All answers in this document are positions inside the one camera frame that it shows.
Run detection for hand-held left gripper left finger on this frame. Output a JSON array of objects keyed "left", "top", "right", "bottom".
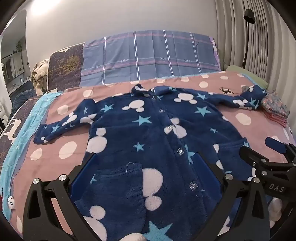
[{"left": 22, "top": 152, "right": 104, "bottom": 241}]

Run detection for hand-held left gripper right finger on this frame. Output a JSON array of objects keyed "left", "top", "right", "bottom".
[{"left": 194, "top": 152, "right": 271, "bottom": 241}]

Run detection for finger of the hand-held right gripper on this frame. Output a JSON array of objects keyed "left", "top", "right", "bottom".
[
  {"left": 265, "top": 136, "right": 296, "bottom": 163},
  {"left": 239, "top": 145, "right": 273, "bottom": 172}
]

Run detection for blue star-print fleece jacket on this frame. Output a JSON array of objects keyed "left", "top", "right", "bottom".
[{"left": 34, "top": 84, "right": 269, "bottom": 241}]

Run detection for folded pink speckled clothes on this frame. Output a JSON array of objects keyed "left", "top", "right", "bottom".
[{"left": 261, "top": 90, "right": 290, "bottom": 127}]

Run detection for pink polka dot blanket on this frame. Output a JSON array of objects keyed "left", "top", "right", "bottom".
[{"left": 5, "top": 70, "right": 295, "bottom": 237}]

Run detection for light blue blanket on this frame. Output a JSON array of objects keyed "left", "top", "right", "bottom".
[{"left": 0, "top": 91, "right": 63, "bottom": 204}]

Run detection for green pillow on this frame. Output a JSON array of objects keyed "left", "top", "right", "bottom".
[{"left": 225, "top": 65, "right": 269, "bottom": 90}]

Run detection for dark deer-print bedspread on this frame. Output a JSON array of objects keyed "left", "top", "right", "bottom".
[{"left": 0, "top": 91, "right": 41, "bottom": 142}]

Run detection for white pleated curtain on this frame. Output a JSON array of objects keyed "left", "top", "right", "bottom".
[{"left": 214, "top": 0, "right": 292, "bottom": 90}]

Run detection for dark tree-print cushion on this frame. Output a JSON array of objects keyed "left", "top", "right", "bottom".
[{"left": 47, "top": 43, "right": 85, "bottom": 91}]

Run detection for beige crumpled cloth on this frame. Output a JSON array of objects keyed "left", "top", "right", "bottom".
[{"left": 31, "top": 59, "right": 50, "bottom": 95}]

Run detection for black floor lamp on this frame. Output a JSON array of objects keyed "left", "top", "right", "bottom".
[{"left": 241, "top": 9, "right": 255, "bottom": 69}]

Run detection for blue plaid pillow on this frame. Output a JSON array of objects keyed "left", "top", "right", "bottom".
[{"left": 80, "top": 30, "right": 220, "bottom": 87}]

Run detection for arched wall mirror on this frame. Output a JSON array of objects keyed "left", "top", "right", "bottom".
[{"left": 0, "top": 10, "right": 31, "bottom": 93}]

